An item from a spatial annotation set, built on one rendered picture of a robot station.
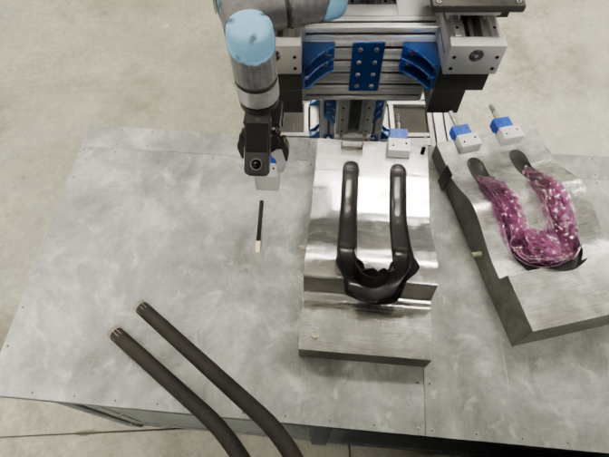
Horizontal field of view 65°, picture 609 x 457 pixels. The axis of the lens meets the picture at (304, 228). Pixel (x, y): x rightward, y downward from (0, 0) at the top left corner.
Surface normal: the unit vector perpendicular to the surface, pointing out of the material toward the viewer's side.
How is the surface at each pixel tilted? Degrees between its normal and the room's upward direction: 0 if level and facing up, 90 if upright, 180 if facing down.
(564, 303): 0
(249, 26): 0
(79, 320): 0
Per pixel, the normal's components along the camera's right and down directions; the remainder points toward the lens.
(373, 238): 0.03, -0.83
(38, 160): -0.02, -0.47
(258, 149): -0.05, 0.07
